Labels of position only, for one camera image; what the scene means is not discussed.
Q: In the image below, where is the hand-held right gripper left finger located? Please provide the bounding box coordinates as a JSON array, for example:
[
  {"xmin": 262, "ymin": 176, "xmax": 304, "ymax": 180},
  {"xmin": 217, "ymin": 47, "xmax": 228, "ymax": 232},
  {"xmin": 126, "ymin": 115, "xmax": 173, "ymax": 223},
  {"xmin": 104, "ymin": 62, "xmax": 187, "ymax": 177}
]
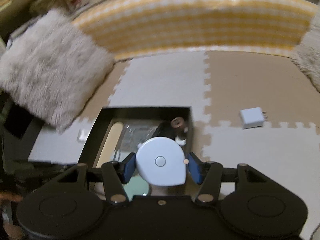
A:
[{"xmin": 54, "ymin": 152, "xmax": 137, "ymax": 205}]

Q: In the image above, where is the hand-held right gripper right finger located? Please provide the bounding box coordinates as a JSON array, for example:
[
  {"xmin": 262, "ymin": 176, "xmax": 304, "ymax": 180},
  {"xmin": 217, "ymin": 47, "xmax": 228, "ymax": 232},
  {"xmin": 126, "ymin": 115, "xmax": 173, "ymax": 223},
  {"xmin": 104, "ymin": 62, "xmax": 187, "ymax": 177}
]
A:
[{"xmin": 187, "ymin": 152, "xmax": 272, "ymax": 205}]

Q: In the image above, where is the white tape measure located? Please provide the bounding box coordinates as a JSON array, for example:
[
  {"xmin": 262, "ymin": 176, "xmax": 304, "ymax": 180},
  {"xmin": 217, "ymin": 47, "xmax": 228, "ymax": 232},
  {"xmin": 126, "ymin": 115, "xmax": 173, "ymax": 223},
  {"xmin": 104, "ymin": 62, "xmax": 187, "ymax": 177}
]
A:
[{"xmin": 135, "ymin": 137, "xmax": 189, "ymax": 187}]

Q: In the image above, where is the beige strip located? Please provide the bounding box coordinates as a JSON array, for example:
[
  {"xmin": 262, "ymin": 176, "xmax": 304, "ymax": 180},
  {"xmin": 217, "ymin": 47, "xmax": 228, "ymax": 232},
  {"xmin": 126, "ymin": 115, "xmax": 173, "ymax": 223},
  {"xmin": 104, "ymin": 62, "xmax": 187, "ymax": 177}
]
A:
[{"xmin": 96, "ymin": 121, "xmax": 125, "ymax": 168}]

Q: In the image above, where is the black oval case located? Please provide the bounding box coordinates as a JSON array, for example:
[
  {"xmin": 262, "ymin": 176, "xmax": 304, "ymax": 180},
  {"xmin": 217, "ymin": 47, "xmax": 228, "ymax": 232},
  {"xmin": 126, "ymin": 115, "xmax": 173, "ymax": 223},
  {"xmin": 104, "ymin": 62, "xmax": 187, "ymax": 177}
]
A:
[{"xmin": 154, "ymin": 117, "xmax": 187, "ymax": 140}]

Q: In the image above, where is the black cardboard box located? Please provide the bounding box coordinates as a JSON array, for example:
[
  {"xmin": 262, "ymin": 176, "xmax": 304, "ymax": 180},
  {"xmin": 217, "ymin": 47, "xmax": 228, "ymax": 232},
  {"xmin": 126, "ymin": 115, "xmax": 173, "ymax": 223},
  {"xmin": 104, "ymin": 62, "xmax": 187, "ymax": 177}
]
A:
[{"xmin": 79, "ymin": 106, "xmax": 195, "ymax": 198}]

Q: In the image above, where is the clear plastic screw case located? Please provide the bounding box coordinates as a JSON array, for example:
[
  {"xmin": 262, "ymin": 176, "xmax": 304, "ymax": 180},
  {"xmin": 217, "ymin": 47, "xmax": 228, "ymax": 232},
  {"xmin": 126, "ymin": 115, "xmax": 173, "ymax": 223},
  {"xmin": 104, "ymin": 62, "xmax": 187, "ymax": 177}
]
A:
[{"xmin": 117, "ymin": 123, "xmax": 160, "ymax": 153}]

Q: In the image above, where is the large white fluffy cushion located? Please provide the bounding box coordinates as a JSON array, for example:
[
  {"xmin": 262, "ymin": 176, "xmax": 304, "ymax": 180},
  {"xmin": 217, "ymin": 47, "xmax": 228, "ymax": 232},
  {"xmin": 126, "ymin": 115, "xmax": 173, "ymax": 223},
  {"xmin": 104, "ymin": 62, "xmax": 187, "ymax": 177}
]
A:
[{"xmin": 0, "ymin": 9, "xmax": 115, "ymax": 133}]

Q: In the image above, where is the white charger adapter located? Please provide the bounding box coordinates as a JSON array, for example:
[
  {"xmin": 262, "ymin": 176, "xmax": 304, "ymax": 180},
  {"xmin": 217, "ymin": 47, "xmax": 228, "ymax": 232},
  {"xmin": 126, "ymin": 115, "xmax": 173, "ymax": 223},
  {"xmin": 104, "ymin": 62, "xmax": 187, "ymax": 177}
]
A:
[{"xmin": 239, "ymin": 107, "xmax": 268, "ymax": 130}]

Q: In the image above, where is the foam puzzle floor mat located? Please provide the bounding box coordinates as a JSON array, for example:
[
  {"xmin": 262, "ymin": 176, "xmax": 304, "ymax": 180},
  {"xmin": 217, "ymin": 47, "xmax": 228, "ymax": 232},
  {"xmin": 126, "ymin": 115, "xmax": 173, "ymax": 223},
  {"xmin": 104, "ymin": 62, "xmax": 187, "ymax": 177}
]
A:
[{"xmin": 27, "ymin": 50, "xmax": 320, "ymax": 240}]

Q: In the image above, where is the yellow checked padded bumper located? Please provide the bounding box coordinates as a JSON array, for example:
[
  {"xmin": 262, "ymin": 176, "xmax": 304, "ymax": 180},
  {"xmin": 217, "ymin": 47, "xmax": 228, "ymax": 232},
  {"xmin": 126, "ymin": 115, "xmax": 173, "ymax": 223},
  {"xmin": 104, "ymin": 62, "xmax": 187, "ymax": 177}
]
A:
[{"xmin": 71, "ymin": 0, "xmax": 318, "ymax": 60}]

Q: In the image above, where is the small white fluffy cushion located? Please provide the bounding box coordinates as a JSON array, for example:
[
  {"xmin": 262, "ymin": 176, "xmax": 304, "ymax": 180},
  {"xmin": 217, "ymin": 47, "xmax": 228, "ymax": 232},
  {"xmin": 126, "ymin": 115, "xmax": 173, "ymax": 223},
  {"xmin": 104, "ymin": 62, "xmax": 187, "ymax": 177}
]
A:
[{"xmin": 290, "ymin": 12, "xmax": 320, "ymax": 93}]

